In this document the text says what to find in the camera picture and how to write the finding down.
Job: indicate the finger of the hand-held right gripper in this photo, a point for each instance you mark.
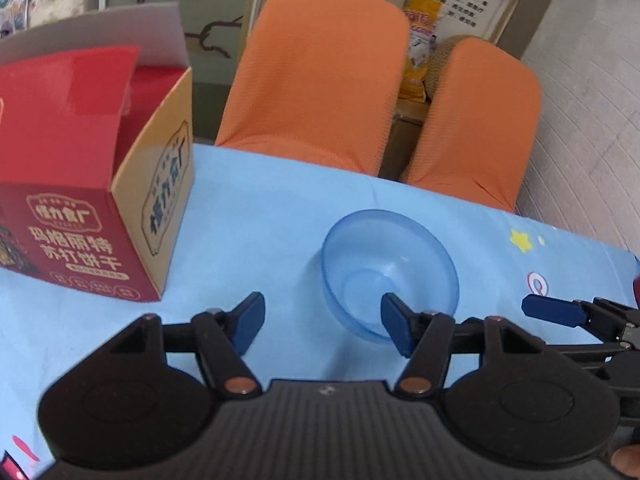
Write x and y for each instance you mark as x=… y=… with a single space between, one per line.
x=552 y=308

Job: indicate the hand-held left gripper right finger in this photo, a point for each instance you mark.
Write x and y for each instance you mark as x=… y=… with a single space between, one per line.
x=395 y=322

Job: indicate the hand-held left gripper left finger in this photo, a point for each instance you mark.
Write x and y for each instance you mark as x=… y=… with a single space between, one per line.
x=248 y=321

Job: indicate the blue translucent bowl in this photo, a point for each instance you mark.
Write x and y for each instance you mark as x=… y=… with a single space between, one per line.
x=360 y=260

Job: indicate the person's right hand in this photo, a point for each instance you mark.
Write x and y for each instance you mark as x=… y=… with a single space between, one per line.
x=629 y=458

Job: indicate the blue printed tablecloth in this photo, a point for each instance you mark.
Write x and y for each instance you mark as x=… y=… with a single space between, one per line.
x=250 y=220

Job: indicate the brown cardboard box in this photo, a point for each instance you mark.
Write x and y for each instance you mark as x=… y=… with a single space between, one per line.
x=407 y=135

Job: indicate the red cracker box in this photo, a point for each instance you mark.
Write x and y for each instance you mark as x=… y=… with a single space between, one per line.
x=85 y=220

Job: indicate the orange chair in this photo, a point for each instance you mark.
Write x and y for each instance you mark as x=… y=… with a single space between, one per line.
x=320 y=75
x=480 y=125

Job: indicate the brown woven basket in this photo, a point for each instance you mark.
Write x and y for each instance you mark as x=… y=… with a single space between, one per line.
x=440 y=65

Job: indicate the yellow packet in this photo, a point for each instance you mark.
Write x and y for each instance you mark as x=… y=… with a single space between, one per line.
x=420 y=40

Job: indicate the frosted glass door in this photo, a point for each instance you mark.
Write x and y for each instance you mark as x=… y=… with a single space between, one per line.
x=210 y=5

